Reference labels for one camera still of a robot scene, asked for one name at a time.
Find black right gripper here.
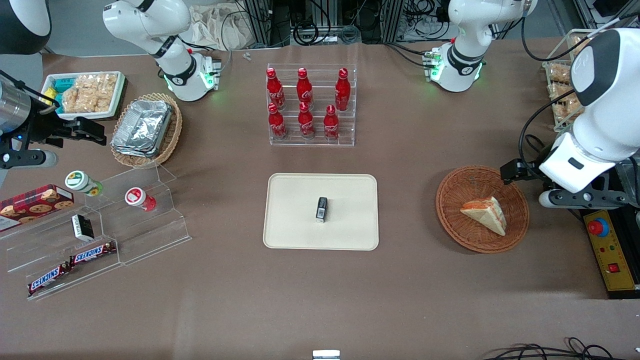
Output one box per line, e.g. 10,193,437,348
21,115,107,150

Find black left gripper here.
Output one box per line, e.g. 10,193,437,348
501,159,547,185

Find triangle sandwich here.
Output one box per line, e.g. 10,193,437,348
459,196,508,237

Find white rectangular snack tray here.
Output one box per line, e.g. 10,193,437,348
40,71,126,121

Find silver foil tray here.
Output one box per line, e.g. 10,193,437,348
110,99,174,159

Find round brown wicker basket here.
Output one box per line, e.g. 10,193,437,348
435,165,530,254

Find oval tan wicker basket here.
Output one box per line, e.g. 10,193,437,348
110,92,183,169

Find beige plastic tray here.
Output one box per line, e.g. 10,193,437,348
263,173,380,251

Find clear bag of crackers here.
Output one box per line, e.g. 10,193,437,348
61,73,119,114

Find green lid cup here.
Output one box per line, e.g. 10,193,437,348
64,170,104,197

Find red lid cup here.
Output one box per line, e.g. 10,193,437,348
124,187,157,212

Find bag of fried snacks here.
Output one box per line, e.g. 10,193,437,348
550,85,585,128
546,61,573,85

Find red cookie box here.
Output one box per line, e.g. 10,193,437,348
0,184,75,232

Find black and white box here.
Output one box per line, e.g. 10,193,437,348
71,214,95,242

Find clear acrylic step shelf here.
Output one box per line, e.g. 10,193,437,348
0,164,192,302

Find Snickers chocolate bar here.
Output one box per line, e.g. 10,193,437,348
68,241,117,266
27,262,74,296

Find clear acrylic snack rack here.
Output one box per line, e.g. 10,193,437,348
542,28,602,133

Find yellow emergency stop box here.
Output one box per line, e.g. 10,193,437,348
583,209,639,292

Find white cloth bag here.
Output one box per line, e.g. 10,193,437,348
186,4,256,52

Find red cola bottle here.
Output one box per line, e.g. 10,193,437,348
267,102,289,140
266,67,286,110
334,67,352,112
323,104,341,141
297,101,316,139
296,67,315,110

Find clear acrylic bottle rack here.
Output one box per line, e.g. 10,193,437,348
266,63,357,147

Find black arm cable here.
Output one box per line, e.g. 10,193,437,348
518,89,577,169

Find black floor cables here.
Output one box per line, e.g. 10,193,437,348
482,337,640,360

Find aluminium frame post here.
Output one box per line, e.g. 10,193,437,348
245,0,292,49

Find coiled black cable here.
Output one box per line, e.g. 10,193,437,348
292,20,321,47

